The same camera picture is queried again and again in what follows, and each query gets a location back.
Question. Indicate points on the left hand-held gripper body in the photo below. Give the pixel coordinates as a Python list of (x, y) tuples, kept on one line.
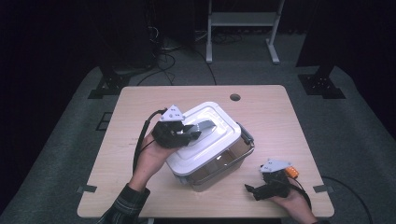
[(169, 135)]

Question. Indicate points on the person's right hand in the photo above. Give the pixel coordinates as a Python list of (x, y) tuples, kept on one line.
[(295, 203)]

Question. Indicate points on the person's left hand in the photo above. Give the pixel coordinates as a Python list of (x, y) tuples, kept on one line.
[(148, 165)]

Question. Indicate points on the grey translucent storage box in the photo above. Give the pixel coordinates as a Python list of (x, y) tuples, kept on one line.
[(218, 169)]

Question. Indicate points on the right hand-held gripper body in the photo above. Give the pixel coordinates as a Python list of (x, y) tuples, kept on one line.
[(275, 185)]

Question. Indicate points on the black stand base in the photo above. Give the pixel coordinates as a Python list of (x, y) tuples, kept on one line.
[(320, 84), (109, 84)]

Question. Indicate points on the small orange cylinder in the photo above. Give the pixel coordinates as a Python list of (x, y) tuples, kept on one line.
[(292, 172)]

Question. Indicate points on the grey tape strip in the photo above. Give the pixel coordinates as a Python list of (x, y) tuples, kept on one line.
[(322, 188), (87, 188)]

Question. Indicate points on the white metal stand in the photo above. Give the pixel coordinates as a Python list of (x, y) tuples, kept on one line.
[(243, 18)]

